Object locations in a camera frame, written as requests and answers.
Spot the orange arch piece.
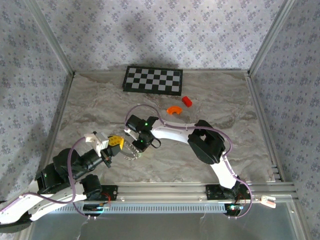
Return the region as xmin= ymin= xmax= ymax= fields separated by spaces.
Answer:
xmin=166 ymin=105 xmax=183 ymax=116

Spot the aluminium corner post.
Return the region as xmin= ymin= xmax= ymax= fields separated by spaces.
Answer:
xmin=24 ymin=0 xmax=76 ymax=76
xmin=248 ymin=0 xmax=297 ymax=76

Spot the red block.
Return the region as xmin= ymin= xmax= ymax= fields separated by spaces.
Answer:
xmin=181 ymin=95 xmax=193 ymax=108

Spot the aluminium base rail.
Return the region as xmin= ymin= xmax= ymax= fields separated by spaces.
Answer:
xmin=27 ymin=181 xmax=298 ymax=204

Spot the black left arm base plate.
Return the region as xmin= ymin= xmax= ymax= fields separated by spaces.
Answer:
xmin=82 ymin=184 xmax=118 ymax=202

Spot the aluminium table side rail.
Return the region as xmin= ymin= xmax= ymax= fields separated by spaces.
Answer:
xmin=33 ymin=71 xmax=76 ymax=183
xmin=244 ymin=71 xmax=286 ymax=182

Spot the grey metal sheet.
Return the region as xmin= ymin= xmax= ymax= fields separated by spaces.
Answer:
xmin=26 ymin=202 xmax=302 ymax=240

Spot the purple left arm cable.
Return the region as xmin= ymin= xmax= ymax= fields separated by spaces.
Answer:
xmin=0 ymin=136 xmax=97 ymax=221

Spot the white tag clip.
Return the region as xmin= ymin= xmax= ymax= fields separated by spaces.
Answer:
xmin=258 ymin=195 xmax=277 ymax=209

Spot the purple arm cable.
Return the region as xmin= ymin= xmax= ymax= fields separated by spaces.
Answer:
xmin=124 ymin=104 xmax=254 ymax=220
xmin=0 ymin=136 xmax=97 ymax=221

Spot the black white checkerboard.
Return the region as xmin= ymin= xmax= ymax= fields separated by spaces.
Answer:
xmin=121 ymin=65 xmax=184 ymax=97

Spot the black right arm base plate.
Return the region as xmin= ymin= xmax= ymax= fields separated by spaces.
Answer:
xmin=205 ymin=184 xmax=252 ymax=201

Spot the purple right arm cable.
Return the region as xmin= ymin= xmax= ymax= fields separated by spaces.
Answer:
xmin=124 ymin=104 xmax=254 ymax=220

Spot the small circuit board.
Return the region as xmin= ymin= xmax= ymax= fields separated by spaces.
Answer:
xmin=83 ymin=202 xmax=111 ymax=218
xmin=224 ymin=203 xmax=245 ymax=218

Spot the grey slotted cable duct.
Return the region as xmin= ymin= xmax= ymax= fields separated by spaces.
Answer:
xmin=53 ymin=201 xmax=227 ymax=215

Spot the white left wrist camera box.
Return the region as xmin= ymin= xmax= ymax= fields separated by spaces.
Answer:
xmin=84 ymin=131 xmax=110 ymax=158

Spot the clear keyring with metal rings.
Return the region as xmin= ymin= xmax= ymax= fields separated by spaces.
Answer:
xmin=122 ymin=139 xmax=141 ymax=161

